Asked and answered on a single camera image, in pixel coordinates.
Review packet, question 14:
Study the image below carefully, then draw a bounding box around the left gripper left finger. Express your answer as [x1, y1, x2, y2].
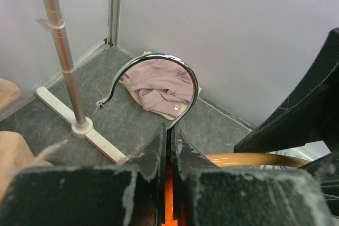
[1, 123, 166, 225]

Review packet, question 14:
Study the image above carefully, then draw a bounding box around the orange t shirt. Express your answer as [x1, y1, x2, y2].
[162, 158, 177, 226]

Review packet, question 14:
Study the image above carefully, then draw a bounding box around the beige t shirt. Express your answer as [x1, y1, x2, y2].
[0, 77, 53, 184]

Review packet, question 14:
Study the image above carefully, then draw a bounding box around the white metal clothes rack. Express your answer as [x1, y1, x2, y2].
[35, 0, 125, 163]

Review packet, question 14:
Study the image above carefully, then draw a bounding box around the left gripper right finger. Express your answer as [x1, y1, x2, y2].
[171, 128, 331, 225]

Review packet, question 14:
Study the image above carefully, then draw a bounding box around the cream folded t shirt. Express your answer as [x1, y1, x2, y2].
[120, 50, 203, 120]

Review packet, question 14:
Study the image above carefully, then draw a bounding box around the orange plastic hanger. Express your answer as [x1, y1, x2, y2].
[96, 52, 308, 225]

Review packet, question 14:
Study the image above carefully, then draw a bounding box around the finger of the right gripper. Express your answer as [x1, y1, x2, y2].
[300, 151, 338, 205]
[234, 28, 338, 152]

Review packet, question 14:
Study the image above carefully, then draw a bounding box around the lilac t shirt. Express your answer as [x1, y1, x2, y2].
[123, 58, 202, 113]

